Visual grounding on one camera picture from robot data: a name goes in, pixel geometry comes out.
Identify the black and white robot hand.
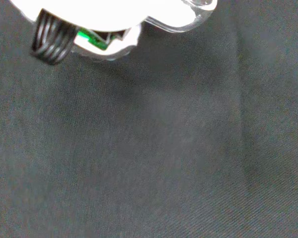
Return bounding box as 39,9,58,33
8,0,149,66

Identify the black bench cloth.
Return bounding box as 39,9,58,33
0,0,298,238

